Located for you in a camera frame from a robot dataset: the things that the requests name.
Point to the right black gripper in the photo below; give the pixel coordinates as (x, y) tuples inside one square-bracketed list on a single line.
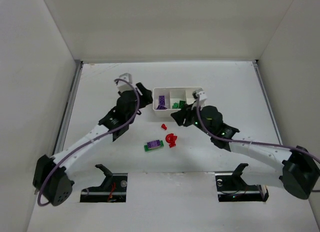
[(185, 114)]

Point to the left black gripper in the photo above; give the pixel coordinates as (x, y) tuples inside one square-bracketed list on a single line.
[(141, 97)]

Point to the small green lego brick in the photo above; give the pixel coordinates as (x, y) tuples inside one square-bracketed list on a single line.
[(176, 105)]

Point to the purple lego brick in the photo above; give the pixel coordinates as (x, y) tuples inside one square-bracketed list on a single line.
[(161, 107)]

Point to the green plate purple brick lego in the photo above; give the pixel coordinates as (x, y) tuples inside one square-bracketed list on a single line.
[(153, 145)]

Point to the green purple lego assembly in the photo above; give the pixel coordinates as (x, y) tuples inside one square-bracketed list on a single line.
[(182, 104)]

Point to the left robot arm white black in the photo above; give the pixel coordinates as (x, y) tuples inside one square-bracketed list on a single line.
[(57, 176)]

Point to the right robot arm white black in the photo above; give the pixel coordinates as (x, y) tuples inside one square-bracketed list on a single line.
[(292, 168)]

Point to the white three-compartment container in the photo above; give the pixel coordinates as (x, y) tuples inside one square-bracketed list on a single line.
[(171, 95)]

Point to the red round lego piece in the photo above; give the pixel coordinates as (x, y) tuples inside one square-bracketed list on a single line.
[(171, 140)]

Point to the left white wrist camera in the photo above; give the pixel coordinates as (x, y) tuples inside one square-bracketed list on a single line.
[(124, 83)]

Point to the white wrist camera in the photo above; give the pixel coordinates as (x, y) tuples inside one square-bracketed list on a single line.
[(124, 83), (200, 97)]

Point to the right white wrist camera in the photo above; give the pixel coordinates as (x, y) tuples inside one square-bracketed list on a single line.
[(200, 97)]

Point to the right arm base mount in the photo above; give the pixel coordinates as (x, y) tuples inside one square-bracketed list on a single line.
[(232, 188)]

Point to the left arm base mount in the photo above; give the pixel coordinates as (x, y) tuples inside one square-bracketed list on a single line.
[(112, 189)]

